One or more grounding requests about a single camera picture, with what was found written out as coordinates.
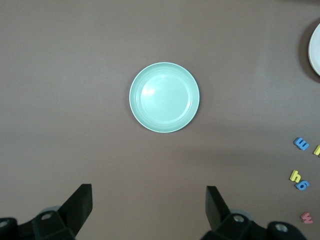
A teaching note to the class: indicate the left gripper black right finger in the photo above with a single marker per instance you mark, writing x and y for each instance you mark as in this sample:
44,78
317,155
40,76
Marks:
215,207

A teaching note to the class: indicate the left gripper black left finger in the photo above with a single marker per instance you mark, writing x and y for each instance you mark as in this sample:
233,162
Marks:
80,205

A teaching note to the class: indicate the yellow foam lowercase h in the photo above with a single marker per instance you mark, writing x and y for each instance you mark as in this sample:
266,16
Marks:
295,176

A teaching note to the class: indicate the blue foam lowercase e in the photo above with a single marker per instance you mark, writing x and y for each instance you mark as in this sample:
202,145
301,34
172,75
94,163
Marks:
302,185

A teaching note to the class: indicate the blue foam lowercase m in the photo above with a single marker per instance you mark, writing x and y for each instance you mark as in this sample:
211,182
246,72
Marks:
301,144

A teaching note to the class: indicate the red foam lowercase w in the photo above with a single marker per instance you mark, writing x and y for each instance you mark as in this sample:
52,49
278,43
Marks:
307,217

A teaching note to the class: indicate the yellow foam uppercase H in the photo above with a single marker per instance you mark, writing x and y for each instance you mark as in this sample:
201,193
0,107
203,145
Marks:
317,150

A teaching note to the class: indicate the green plate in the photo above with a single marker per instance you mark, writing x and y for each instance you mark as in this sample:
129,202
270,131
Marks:
164,97

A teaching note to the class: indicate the beige plate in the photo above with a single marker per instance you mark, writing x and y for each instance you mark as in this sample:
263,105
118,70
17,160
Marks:
315,50

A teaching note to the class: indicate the brown table cover sheet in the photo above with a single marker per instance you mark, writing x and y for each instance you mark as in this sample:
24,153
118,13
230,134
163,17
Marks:
75,75

